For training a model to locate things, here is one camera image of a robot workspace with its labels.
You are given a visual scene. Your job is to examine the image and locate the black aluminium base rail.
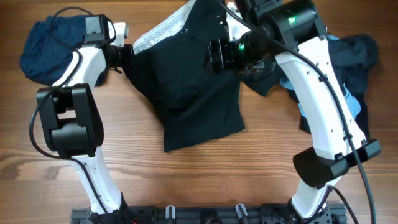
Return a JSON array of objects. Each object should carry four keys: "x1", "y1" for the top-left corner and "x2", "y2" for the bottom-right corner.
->
[{"x1": 70, "y1": 203, "x2": 348, "y2": 224}]

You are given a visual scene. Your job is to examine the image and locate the dark garment under pile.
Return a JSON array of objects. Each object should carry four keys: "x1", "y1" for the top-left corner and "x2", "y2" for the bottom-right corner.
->
[{"x1": 287, "y1": 33, "x2": 381, "y2": 139}]

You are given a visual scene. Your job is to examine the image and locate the black shorts with white lining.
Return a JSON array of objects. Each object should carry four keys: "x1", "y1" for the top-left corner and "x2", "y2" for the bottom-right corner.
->
[{"x1": 123, "y1": 0, "x2": 284, "y2": 152}]

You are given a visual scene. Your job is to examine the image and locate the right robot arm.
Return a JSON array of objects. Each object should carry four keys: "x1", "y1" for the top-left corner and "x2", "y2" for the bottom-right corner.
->
[{"x1": 204, "y1": 1, "x2": 381, "y2": 223}]

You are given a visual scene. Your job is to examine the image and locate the right black cable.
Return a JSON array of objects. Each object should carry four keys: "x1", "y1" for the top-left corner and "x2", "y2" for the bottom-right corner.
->
[{"x1": 217, "y1": 0, "x2": 377, "y2": 224}]

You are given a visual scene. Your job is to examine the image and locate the black cable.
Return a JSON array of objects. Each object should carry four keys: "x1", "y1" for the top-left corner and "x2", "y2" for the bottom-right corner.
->
[
  {"x1": 29, "y1": 6, "x2": 118, "y2": 215},
  {"x1": 217, "y1": 0, "x2": 377, "y2": 224}
]

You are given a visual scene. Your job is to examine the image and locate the light blue garment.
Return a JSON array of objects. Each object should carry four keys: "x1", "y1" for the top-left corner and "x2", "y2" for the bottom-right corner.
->
[{"x1": 279, "y1": 35, "x2": 361, "y2": 118}]

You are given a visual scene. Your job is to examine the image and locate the folded navy blue shorts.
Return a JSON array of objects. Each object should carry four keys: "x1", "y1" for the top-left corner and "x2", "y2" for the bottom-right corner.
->
[{"x1": 19, "y1": 14, "x2": 108, "y2": 87}]

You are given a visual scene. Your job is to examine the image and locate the left black cable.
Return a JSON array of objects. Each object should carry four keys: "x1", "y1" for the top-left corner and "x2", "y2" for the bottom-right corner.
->
[{"x1": 29, "y1": 6, "x2": 118, "y2": 215}]

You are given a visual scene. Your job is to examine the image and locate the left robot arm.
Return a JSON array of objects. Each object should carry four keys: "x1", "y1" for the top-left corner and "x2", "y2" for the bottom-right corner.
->
[{"x1": 29, "y1": 14, "x2": 137, "y2": 223}]

